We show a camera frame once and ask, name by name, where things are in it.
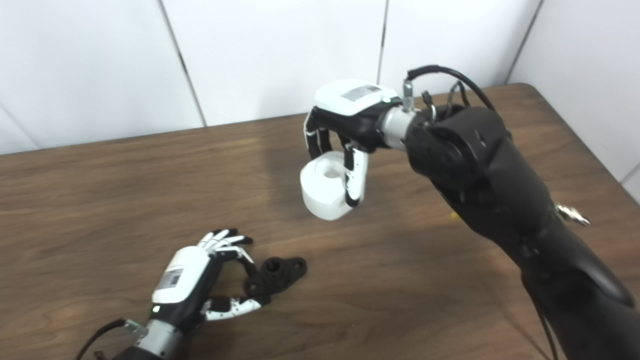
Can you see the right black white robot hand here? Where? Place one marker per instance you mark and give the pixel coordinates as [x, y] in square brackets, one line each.
[350, 107]

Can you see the black flanged holder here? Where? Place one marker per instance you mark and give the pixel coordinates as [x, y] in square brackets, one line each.
[280, 275]

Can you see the round white piece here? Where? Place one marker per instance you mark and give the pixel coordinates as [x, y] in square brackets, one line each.
[322, 195]

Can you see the silver plug connector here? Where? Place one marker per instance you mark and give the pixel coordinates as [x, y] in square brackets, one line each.
[570, 214]

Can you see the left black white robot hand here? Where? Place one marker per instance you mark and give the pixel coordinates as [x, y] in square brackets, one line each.
[182, 280]

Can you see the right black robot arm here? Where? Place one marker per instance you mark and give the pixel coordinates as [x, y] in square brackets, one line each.
[500, 185]

